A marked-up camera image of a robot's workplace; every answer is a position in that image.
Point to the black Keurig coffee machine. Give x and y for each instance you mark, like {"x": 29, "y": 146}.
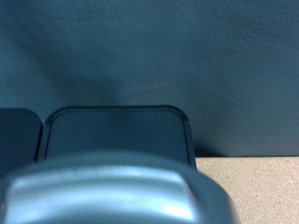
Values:
{"x": 118, "y": 133}

